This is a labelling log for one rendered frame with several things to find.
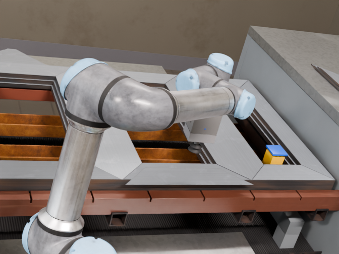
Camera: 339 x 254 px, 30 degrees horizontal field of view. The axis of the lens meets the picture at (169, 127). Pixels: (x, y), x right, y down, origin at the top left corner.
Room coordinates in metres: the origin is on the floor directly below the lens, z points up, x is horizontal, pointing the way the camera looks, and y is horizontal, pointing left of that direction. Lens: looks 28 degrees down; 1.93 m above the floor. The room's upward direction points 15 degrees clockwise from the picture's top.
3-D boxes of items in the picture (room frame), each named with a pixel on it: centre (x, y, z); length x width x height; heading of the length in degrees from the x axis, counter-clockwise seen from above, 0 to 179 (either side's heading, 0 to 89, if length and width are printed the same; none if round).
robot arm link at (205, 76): (1.60, -0.05, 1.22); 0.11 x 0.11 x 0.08; 56
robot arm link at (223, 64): (1.69, -0.09, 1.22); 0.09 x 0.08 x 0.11; 146
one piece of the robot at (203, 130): (1.71, -0.09, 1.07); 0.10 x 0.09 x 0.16; 20
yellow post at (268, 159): (1.98, -0.39, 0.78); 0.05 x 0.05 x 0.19; 26
